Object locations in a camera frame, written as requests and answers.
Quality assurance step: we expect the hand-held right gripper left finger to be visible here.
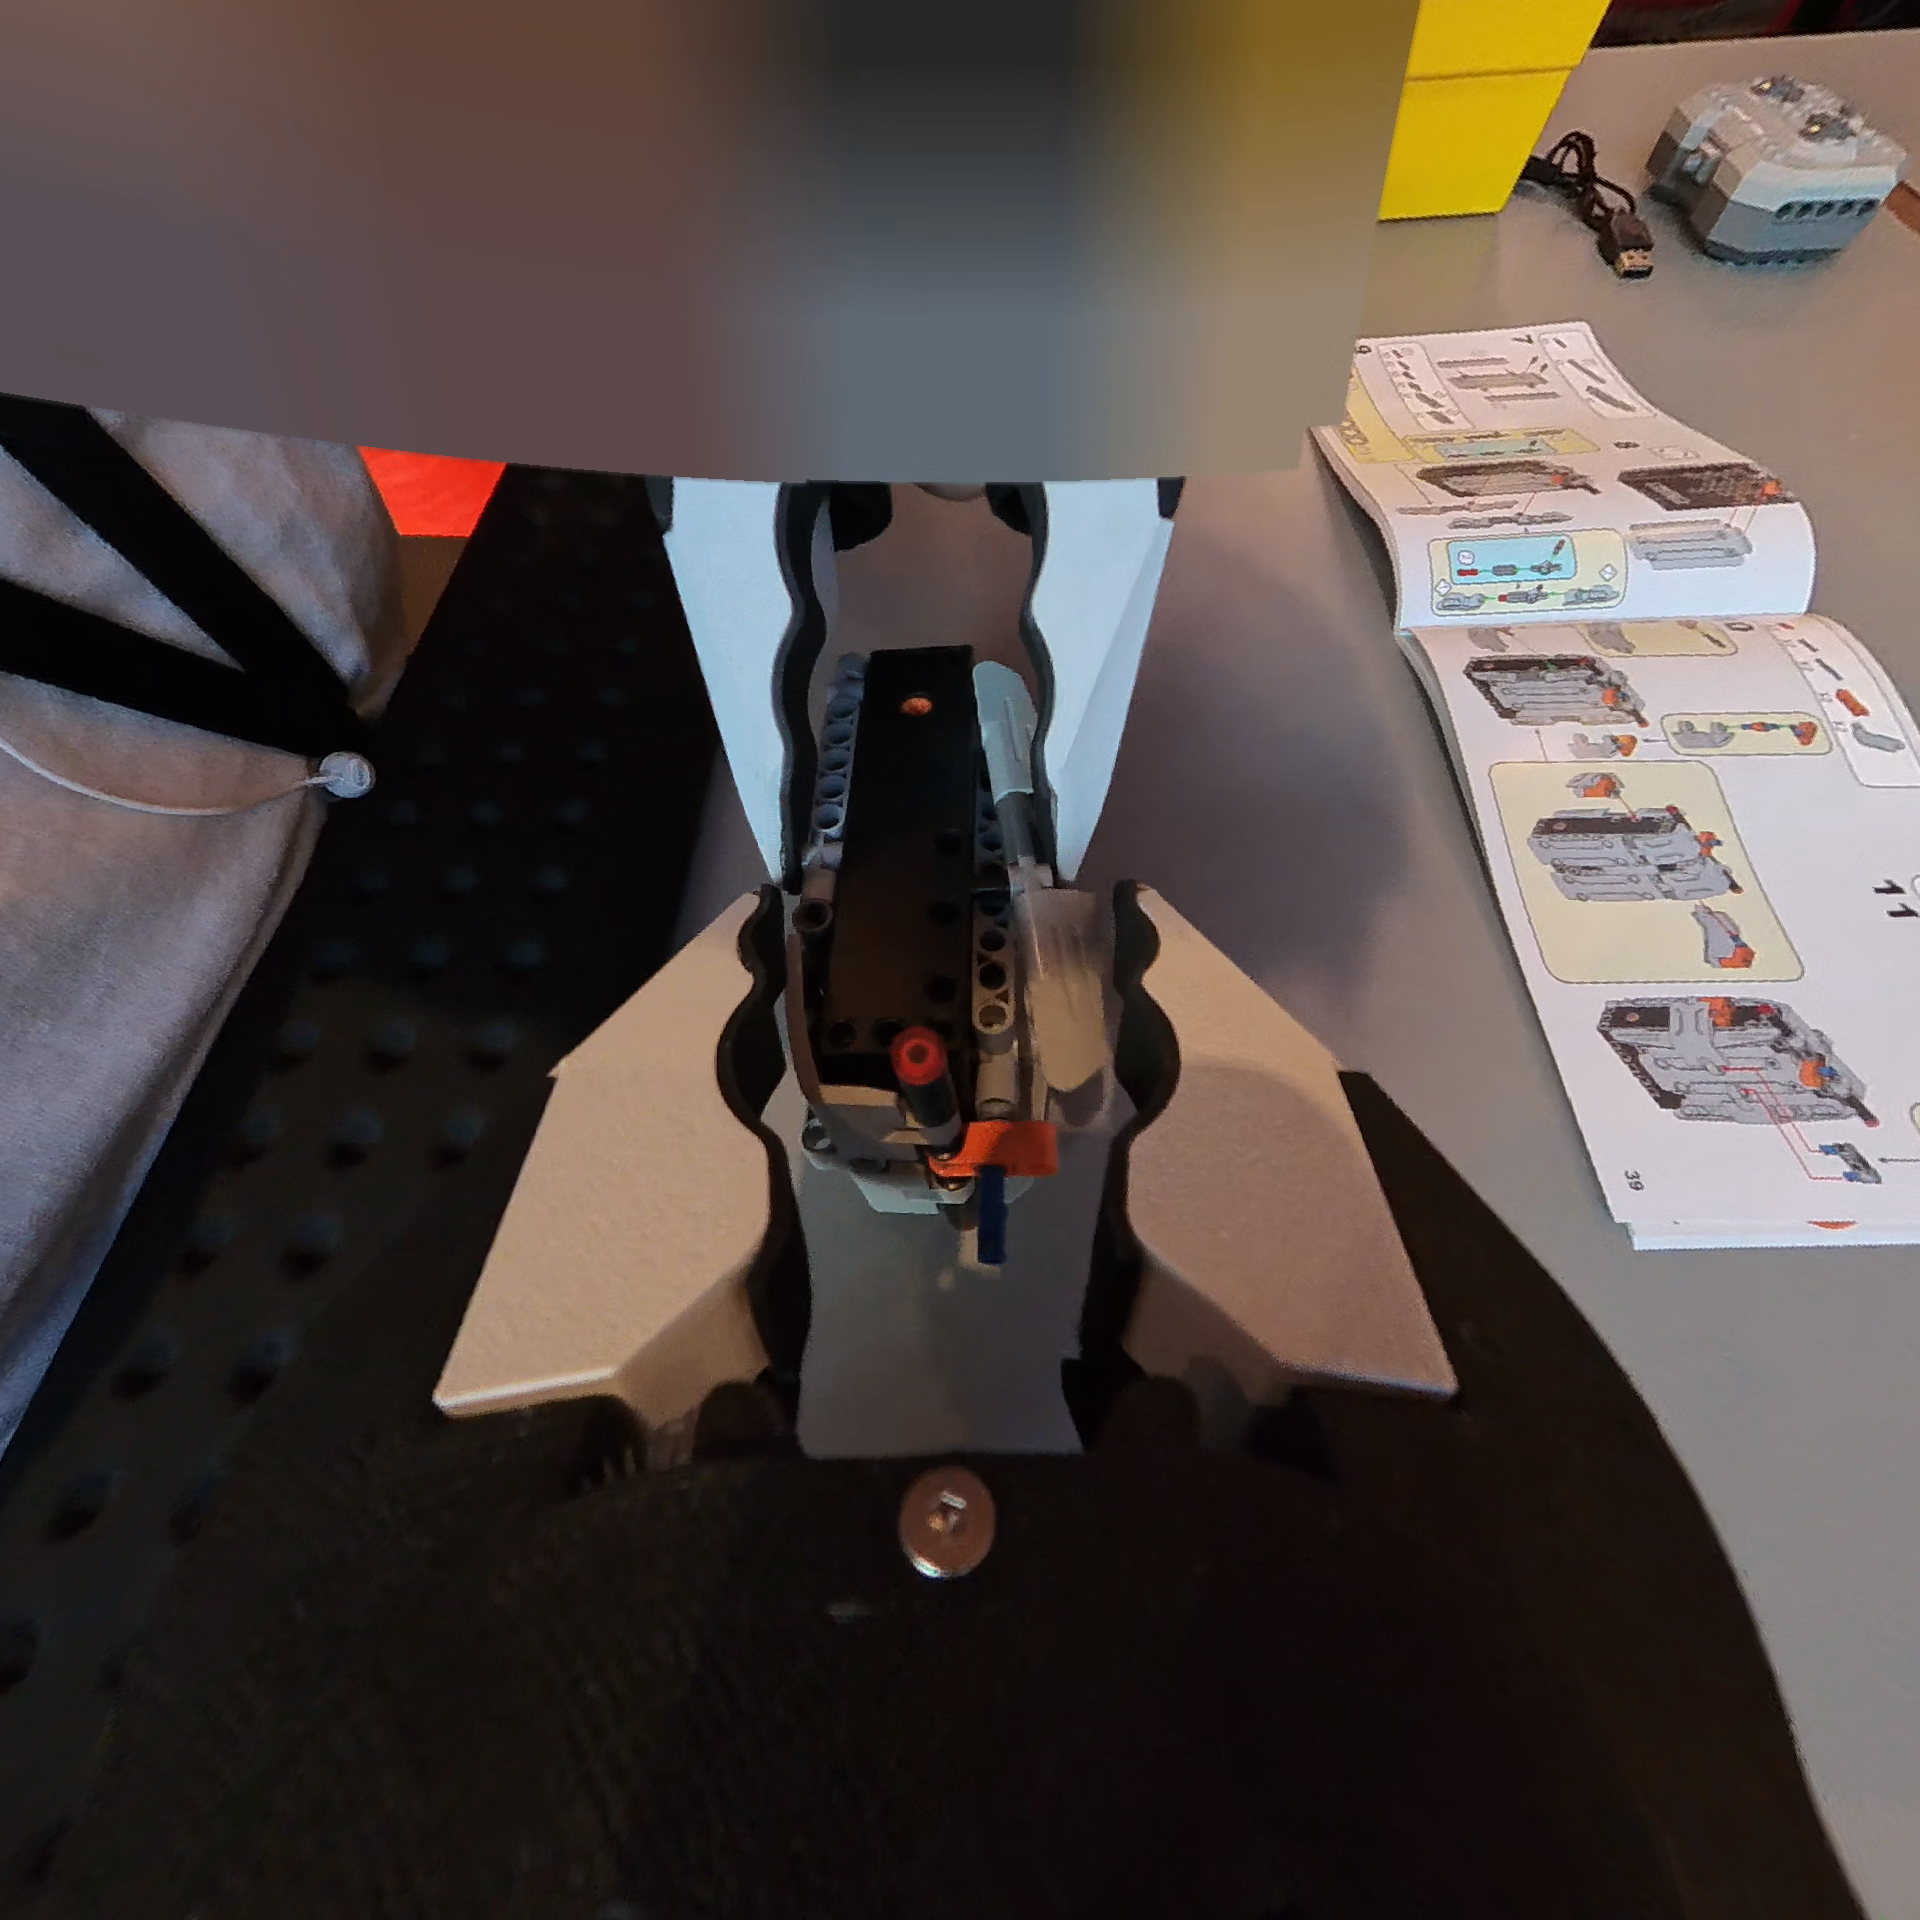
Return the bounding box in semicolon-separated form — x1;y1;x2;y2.
431;882;824;1471

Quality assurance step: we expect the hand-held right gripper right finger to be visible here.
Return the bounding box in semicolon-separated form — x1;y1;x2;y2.
1057;882;1461;1454

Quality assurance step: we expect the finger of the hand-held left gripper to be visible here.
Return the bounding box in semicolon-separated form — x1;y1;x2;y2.
983;478;1190;886
664;478;847;889

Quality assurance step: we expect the black grey toy brick model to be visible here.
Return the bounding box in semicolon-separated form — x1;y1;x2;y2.
782;645;1121;1270

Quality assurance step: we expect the orange plastic piece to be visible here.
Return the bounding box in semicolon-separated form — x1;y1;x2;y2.
358;441;511;539

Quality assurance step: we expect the black studded baseplate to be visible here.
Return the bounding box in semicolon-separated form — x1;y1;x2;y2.
0;460;782;1920

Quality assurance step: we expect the person's grey sweatshirt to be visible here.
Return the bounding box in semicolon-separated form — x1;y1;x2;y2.
0;394;408;1443

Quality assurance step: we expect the open building instruction booklet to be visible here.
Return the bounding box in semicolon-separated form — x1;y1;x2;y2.
1308;319;1920;1250

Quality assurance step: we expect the yellow box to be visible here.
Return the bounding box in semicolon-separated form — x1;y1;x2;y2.
1379;0;1596;225

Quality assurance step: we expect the grey toy brick motor block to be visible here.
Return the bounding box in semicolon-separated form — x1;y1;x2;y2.
1647;77;1906;268

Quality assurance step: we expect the thin white cord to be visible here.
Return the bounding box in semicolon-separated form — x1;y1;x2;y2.
0;734;377;818

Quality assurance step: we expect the black strap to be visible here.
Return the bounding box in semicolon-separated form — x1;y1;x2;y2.
0;394;370;767

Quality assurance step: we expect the black usb cable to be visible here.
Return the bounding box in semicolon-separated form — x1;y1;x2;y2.
1516;134;1659;286

